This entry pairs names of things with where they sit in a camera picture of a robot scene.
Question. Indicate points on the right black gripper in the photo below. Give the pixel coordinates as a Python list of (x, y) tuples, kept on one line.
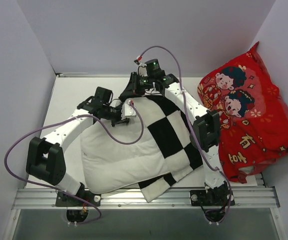
[(128, 89)]

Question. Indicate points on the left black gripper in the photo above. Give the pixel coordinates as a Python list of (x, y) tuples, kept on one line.
[(120, 119)]

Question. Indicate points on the white pillow yellow edge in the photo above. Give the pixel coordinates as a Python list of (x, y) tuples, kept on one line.
[(117, 156)]

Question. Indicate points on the black white checkered pillowcase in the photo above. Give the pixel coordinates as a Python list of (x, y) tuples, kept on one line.
[(172, 136)]

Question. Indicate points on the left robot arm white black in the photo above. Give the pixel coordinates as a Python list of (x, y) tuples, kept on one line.
[(45, 159)]

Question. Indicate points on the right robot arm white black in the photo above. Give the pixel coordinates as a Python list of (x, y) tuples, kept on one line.
[(204, 124)]

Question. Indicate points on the red cartoon print pillow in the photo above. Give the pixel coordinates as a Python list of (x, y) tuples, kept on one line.
[(253, 115)]

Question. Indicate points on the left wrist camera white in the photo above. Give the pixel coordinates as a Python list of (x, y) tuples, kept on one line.
[(128, 110)]

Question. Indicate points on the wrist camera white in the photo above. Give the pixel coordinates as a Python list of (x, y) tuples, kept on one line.
[(128, 110), (141, 70)]

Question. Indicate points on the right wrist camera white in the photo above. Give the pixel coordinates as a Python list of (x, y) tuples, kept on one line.
[(141, 70)]

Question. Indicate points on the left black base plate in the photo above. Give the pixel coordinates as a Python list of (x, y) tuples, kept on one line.
[(63, 200)]

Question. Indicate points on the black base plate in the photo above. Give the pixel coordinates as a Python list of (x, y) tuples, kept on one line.
[(212, 197), (63, 200)]

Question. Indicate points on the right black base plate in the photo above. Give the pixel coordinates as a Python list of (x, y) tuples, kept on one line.
[(212, 197)]

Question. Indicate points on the aluminium mounting rail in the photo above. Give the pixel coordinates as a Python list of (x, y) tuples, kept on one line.
[(174, 198)]

